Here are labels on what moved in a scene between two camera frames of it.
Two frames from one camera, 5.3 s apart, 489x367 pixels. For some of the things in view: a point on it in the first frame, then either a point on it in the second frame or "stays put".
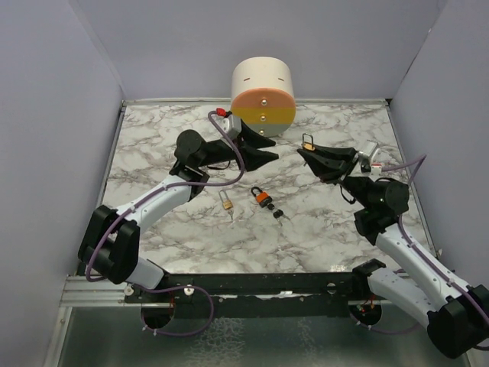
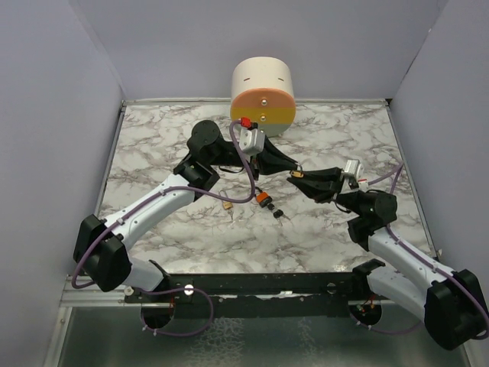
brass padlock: (308, 145) -> (299, 173)
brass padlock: (227, 204) stays put
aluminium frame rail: (79, 291) stays put
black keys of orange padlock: (277, 213) stays put
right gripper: (343, 160) -> (322, 186)
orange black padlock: (262, 198) stays put
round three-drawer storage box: (263, 95) stays put
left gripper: (252, 157) -> (272, 160)
